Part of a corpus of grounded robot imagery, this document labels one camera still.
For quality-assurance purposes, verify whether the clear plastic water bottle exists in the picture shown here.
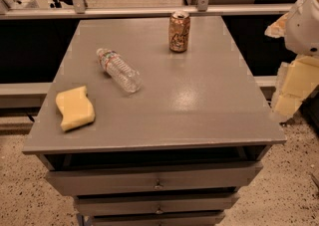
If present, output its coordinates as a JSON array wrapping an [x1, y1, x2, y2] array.
[[97, 48, 142, 94]]

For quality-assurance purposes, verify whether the bottom grey drawer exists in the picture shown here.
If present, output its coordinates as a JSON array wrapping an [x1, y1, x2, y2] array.
[[92, 211, 224, 226]]

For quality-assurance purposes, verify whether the top grey drawer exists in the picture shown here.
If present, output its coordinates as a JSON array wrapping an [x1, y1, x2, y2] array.
[[46, 161, 262, 196]]

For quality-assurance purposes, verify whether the yellow sponge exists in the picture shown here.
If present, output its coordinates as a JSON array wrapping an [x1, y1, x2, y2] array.
[[56, 86, 96, 131]]

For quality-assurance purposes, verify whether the grey drawer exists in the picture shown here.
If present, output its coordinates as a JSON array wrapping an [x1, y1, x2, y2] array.
[[75, 192, 239, 216], [46, 161, 262, 196], [92, 211, 224, 226]]

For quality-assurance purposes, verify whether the middle grey drawer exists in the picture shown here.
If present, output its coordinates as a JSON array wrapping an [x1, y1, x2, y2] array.
[[75, 192, 239, 216]]

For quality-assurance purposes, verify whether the orange soda can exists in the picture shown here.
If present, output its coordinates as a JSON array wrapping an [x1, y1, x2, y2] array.
[[168, 11, 190, 53]]

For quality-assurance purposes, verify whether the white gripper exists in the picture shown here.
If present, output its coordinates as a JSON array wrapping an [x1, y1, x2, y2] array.
[[264, 0, 319, 119]]

